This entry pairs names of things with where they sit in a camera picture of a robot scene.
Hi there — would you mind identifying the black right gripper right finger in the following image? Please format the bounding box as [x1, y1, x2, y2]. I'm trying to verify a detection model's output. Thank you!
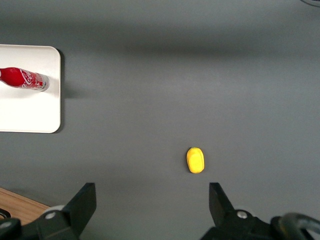
[199, 182, 276, 240]

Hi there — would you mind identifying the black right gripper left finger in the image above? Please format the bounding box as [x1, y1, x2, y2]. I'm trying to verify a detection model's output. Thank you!
[22, 182, 98, 240]

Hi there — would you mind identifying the red coke bottle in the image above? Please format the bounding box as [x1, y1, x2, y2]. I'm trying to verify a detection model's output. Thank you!
[0, 66, 50, 92]

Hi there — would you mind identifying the beige rectangular tray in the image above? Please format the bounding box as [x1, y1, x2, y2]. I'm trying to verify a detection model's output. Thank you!
[0, 44, 62, 134]

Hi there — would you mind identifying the wooden drawer cabinet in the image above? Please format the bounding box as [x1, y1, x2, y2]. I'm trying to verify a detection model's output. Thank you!
[0, 187, 52, 226]

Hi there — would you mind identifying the yellow toy lemon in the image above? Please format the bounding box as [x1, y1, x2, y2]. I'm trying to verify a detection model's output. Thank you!
[186, 147, 206, 174]

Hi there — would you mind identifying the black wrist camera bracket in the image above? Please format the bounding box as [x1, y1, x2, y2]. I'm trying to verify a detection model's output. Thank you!
[0, 217, 22, 240]

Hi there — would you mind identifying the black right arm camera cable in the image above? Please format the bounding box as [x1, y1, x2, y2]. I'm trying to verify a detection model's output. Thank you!
[271, 212, 320, 240]

